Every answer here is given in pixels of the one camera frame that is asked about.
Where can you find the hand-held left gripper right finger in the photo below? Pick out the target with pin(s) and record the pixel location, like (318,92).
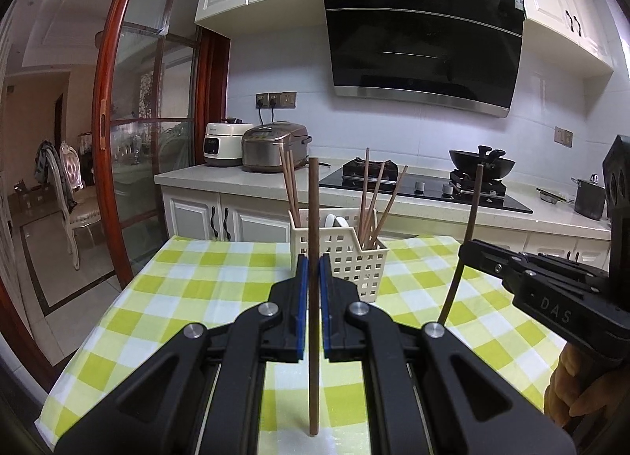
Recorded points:
(325,287)

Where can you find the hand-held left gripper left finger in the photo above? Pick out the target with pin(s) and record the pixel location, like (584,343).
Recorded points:
(301,287)

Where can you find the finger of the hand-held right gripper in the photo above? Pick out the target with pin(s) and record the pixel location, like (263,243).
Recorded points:
(492,263)
(566,265)

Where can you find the cream plastic utensil holder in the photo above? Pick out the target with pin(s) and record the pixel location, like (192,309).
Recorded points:
(354,258)

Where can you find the white ceramic spoon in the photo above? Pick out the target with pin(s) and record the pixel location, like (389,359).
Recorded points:
(341,223)
(329,220)

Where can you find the person's right hand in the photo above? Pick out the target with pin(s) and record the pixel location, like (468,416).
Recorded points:
(576,381)

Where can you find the black glass gas cooktop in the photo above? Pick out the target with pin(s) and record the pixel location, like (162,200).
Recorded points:
(512,206)

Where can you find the steel stockpot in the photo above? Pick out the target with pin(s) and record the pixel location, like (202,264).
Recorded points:
(588,201)

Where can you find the small metal dish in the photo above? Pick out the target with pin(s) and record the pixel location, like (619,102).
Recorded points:
(550,195)

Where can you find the black burner grate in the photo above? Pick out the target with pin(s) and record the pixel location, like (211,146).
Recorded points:
(352,169)
(492,186)

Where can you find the black wok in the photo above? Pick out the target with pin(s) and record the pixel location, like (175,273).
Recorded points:
(462,159)

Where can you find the green white checked tablecloth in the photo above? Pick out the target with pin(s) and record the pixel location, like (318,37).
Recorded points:
(162,297)

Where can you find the silver rice cooker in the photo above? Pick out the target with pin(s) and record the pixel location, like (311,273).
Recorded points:
(270,149)

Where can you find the white kitchen counter cabinet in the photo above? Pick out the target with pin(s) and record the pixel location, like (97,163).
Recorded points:
(206,177)

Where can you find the white electric cooker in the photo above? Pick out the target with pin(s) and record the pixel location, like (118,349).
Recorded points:
(221,145)

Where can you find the white ornate dining chair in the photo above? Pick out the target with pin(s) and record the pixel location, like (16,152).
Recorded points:
(81,218)

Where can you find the black range hood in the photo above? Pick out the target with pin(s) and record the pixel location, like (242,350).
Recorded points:
(418,41)

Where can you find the wood framed glass sliding door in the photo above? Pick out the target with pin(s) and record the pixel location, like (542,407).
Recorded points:
(101,140)

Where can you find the dark jacket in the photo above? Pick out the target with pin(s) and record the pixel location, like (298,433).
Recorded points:
(44,159)

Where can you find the wall switch plate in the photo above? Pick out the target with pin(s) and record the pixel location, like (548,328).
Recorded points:
(564,137)

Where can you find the wall outlet panel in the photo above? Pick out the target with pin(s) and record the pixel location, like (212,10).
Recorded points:
(283,99)

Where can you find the red wooden door frame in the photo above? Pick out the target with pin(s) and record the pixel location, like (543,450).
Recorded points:
(216,90)

